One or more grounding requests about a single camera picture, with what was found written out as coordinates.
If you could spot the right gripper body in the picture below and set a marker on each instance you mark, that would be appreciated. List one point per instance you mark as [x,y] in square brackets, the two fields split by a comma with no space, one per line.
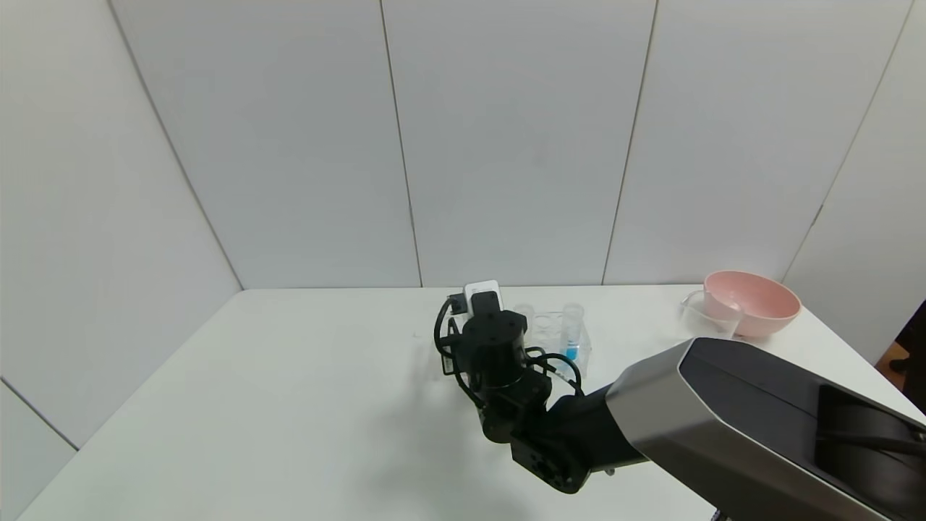
[456,351]

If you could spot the test tube with blue pigment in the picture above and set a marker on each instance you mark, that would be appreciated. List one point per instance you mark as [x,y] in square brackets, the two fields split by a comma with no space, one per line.
[571,340]

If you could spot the clear plastic test tube rack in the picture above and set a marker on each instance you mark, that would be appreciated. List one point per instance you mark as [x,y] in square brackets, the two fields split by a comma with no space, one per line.
[550,325]

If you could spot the clear glass beaker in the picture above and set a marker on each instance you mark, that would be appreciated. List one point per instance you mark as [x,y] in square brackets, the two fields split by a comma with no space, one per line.
[712,318]

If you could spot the pink plastic bowl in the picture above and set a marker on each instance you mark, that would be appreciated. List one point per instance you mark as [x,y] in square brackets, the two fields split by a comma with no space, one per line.
[759,304]

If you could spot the black object beside table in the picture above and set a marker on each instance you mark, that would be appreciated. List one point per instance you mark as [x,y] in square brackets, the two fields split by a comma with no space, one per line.
[917,376]

